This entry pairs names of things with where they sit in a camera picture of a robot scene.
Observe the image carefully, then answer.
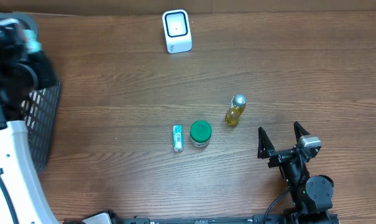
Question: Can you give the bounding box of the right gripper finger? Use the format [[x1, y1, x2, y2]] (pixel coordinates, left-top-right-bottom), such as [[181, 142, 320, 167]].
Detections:
[[257, 127, 275, 159], [293, 121, 310, 143]]

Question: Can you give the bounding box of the grey plastic shopping basket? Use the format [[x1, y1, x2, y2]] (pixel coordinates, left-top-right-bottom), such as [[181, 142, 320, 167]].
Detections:
[[0, 12, 62, 172]]

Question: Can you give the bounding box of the yellow dish soap bottle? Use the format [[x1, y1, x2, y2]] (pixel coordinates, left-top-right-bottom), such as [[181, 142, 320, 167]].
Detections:
[[225, 94, 247, 126]]

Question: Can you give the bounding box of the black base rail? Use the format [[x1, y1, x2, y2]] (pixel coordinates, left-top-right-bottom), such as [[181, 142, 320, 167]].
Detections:
[[62, 215, 340, 224]]

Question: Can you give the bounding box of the teal white pouch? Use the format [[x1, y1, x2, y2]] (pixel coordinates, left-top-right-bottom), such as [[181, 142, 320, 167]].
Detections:
[[23, 29, 42, 54]]

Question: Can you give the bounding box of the small teal white box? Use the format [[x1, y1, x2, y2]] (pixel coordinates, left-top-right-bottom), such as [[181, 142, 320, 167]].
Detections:
[[173, 125, 183, 152]]

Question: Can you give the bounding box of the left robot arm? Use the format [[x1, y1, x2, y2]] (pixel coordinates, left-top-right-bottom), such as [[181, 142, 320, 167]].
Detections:
[[0, 18, 59, 223]]

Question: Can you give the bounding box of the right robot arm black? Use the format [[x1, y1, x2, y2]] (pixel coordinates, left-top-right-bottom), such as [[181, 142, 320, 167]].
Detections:
[[253, 121, 339, 224]]

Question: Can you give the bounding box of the green lid jar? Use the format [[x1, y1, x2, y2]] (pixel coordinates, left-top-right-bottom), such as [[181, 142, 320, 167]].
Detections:
[[190, 120, 212, 148]]

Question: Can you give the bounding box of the white barcode scanner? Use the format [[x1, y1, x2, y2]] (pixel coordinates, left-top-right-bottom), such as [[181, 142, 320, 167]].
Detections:
[[162, 9, 193, 54]]

